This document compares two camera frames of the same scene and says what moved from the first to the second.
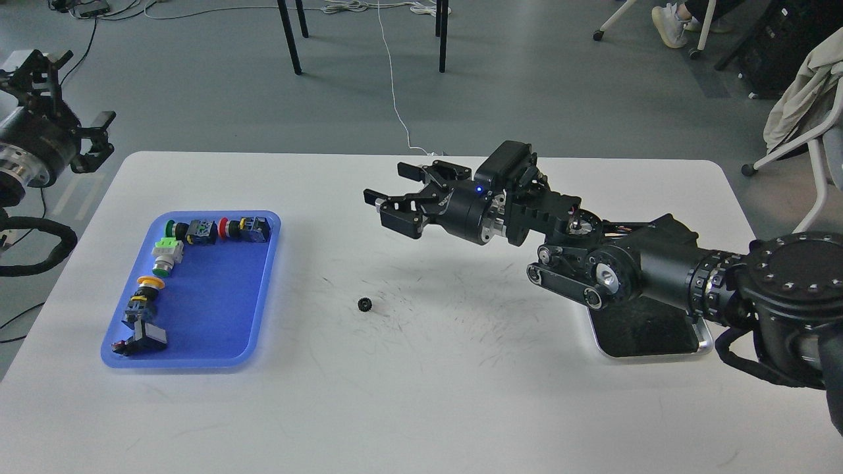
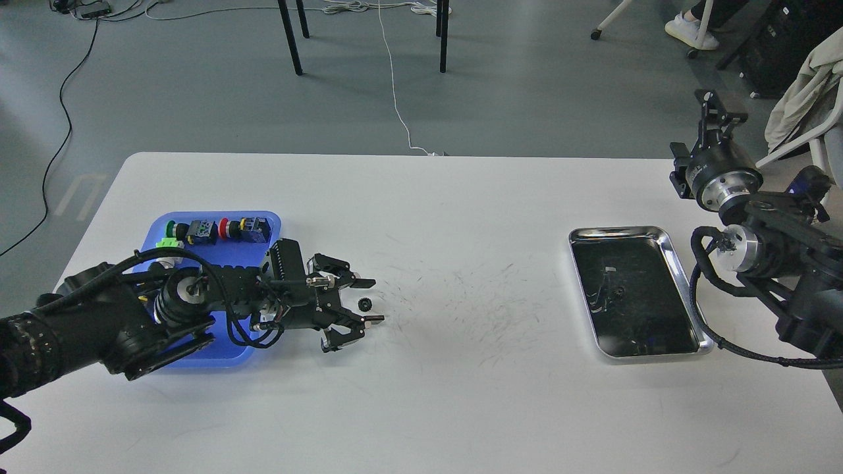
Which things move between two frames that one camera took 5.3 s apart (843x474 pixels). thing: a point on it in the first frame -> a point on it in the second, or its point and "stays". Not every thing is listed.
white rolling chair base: [693, 53] stays
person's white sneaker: [671, 29] -> [687, 31]
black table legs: [441, 23] stays
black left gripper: [35, 145] -> [300, 308]
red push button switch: [255, 229] stays
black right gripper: [471, 212] -> [716, 173]
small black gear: [365, 304] stays
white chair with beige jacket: [809, 109] stays
